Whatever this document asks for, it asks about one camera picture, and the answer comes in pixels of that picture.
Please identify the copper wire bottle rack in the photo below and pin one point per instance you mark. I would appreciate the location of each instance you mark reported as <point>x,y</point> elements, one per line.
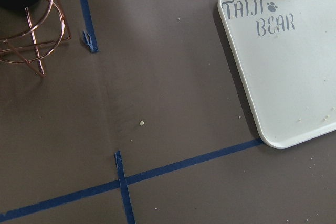
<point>30,35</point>

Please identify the white bear tray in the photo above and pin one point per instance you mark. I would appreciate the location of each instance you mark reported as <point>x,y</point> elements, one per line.
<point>285,54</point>

